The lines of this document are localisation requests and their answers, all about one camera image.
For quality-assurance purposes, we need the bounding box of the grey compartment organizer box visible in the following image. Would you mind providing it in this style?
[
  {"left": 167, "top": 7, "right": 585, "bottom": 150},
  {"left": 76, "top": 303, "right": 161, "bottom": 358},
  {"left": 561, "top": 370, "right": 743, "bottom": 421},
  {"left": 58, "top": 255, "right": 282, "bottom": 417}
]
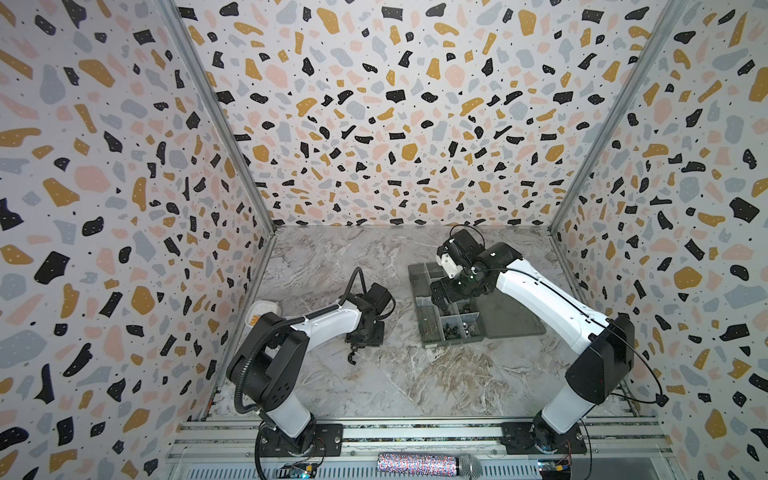
[{"left": 408, "top": 263, "right": 546, "bottom": 348}]

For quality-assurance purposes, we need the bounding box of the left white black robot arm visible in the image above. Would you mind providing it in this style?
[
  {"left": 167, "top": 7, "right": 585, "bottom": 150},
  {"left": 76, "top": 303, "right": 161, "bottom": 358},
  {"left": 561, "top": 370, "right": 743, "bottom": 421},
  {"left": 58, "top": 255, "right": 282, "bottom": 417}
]
[{"left": 226, "top": 283, "right": 396, "bottom": 441}]

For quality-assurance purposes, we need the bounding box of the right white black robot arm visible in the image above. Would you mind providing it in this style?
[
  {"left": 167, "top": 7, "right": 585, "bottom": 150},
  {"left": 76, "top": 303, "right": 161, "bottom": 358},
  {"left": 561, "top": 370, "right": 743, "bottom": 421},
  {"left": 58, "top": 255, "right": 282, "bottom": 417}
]
[{"left": 430, "top": 228, "right": 634, "bottom": 453}]

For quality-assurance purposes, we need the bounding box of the white square container orange label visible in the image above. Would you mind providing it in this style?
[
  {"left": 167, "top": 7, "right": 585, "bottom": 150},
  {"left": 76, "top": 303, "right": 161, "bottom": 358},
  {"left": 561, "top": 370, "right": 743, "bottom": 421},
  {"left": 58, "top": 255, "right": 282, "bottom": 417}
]
[{"left": 246, "top": 300, "right": 281, "bottom": 323}]

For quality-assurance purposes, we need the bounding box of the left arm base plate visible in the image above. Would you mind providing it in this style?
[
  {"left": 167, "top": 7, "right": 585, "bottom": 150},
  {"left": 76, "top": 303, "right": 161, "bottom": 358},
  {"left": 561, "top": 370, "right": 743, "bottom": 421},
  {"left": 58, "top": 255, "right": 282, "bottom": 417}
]
[{"left": 256, "top": 422, "right": 344, "bottom": 458}]

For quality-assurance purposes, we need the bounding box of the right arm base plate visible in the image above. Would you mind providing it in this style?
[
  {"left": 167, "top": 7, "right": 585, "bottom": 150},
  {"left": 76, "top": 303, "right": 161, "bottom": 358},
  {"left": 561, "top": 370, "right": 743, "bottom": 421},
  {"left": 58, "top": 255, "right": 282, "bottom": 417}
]
[{"left": 500, "top": 420, "right": 587, "bottom": 455}]

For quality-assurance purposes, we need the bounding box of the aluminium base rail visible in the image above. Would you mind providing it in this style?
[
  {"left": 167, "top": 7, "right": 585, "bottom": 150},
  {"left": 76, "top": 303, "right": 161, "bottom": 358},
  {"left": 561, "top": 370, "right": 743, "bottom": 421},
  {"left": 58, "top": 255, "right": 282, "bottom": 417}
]
[{"left": 159, "top": 417, "right": 684, "bottom": 479}]

